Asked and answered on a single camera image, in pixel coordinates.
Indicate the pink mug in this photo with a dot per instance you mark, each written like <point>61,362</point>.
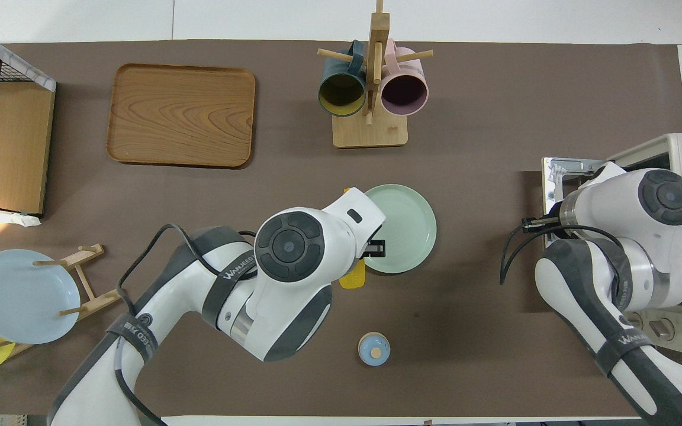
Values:
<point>405,93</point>

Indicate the light blue plate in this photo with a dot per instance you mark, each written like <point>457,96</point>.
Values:
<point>21,299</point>

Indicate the light green plate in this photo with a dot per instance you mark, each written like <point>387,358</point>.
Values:
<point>409,225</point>

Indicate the wooden plate rack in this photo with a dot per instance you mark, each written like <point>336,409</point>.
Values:
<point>95,299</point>

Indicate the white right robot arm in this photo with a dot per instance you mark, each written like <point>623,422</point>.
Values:
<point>625,236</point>

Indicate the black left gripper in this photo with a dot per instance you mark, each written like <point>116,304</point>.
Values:
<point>375,248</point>

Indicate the blue jar with cork knob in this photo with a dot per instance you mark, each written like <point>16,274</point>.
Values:
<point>374,349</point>

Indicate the wooden serving tray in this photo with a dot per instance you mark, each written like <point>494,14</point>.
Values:
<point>181,115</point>

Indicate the brown table mat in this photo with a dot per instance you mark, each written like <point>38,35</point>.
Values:
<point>495,118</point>

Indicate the yellow corn cob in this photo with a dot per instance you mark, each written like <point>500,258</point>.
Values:
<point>353,278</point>

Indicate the wooden mug rack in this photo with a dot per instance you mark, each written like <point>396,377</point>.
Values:
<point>370,133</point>

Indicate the dark teal mug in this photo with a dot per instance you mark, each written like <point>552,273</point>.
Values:
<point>341,94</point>

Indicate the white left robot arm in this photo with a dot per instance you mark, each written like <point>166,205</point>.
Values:
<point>293,248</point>

